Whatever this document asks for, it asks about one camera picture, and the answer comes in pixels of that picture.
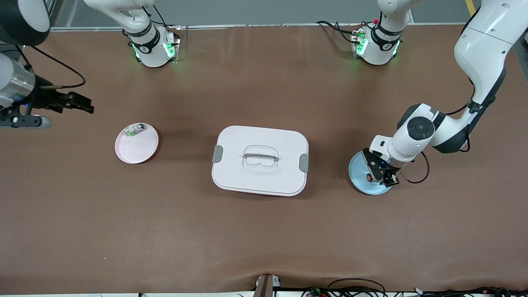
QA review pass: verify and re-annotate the white lidded storage box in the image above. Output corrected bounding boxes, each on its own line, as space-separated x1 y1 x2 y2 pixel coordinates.
211 125 309 197

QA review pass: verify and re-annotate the blue round plate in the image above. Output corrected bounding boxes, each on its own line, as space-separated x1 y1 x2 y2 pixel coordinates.
348 151 395 196

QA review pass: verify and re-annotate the pink round plate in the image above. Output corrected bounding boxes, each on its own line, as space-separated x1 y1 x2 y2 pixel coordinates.
114 123 159 165

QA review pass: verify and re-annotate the brown strip with white clip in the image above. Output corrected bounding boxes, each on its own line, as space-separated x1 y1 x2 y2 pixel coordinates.
253 273 282 297

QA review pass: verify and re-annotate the clear green switch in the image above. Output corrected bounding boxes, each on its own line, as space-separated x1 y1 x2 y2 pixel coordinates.
121 124 148 138

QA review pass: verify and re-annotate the aluminium profile frame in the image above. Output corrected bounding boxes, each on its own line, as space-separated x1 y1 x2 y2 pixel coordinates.
41 0 57 30

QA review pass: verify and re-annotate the black looped cable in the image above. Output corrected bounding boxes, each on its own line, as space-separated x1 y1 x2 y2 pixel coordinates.
327 278 387 297

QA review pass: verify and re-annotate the black right base cable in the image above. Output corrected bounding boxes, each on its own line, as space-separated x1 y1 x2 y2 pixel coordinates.
140 4 182 30

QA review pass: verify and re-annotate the black base cable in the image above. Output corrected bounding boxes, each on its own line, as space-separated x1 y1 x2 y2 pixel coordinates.
140 4 182 30
316 20 360 44

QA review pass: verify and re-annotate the tangled wire bundle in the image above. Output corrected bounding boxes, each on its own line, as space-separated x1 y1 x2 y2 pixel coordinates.
301 286 528 297

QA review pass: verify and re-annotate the black left base cable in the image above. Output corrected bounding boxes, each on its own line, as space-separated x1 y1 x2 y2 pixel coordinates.
316 20 360 44

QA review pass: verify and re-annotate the silver table edge rail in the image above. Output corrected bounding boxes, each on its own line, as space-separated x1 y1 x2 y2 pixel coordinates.
49 23 471 32

